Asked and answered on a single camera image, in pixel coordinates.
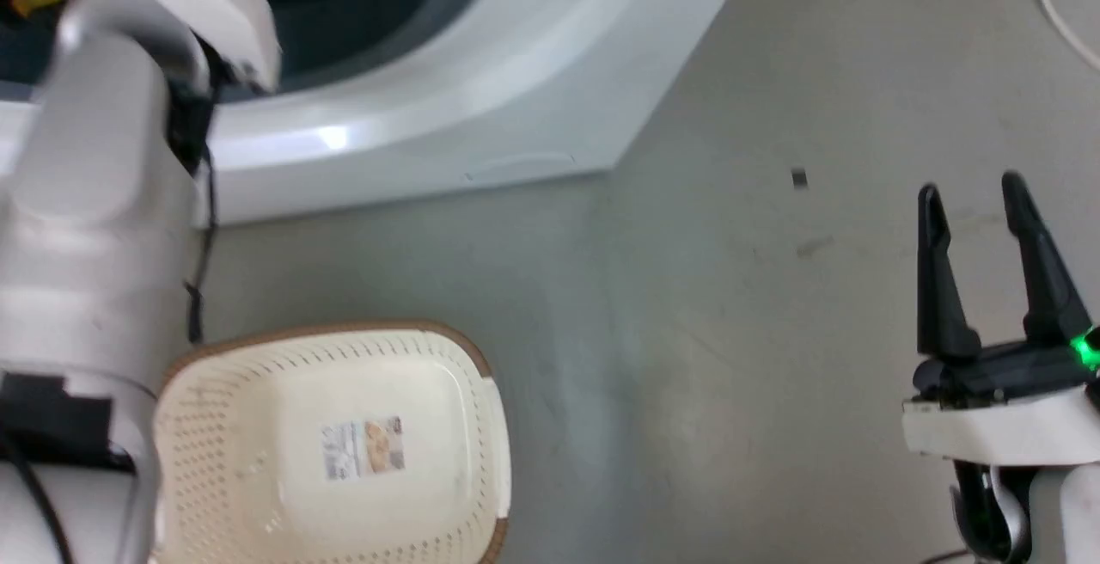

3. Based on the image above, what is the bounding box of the dark white right gripper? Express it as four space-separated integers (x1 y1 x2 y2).
901 170 1100 467

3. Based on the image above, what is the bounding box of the cream perforated laundry basket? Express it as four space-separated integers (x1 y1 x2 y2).
151 320 513 564

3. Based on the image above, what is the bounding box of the white power cable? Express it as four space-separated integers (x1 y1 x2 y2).
1031 0 1100 73

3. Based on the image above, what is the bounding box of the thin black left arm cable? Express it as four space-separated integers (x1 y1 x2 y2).
180 144 219 345

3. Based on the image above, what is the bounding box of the dark grey washer door gasket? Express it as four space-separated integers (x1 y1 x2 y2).
206 0 503 102

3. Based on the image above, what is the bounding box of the white front-load washing machine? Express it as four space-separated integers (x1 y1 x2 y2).
0 0 762 228

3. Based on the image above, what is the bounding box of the printed basket label sticker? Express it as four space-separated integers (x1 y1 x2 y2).
320 414 406 482

